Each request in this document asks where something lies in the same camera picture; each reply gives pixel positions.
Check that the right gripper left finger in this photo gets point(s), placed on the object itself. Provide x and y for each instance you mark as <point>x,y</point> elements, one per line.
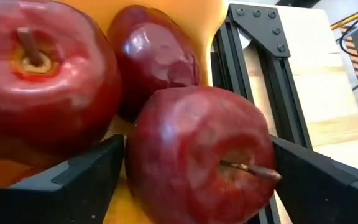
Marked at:
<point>57,199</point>

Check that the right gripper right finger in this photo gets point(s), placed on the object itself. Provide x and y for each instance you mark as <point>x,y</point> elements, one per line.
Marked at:
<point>328,193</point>

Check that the dark red apple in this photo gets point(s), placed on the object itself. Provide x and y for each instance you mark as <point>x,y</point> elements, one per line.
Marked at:
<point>154,56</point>
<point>57,93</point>
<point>182,155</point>

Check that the yellow plastic basket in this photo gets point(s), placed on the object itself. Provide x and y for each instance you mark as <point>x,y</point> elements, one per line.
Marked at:
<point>197,18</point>

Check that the black aluminium table frame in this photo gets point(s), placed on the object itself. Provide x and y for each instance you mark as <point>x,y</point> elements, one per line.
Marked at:
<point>259,28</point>

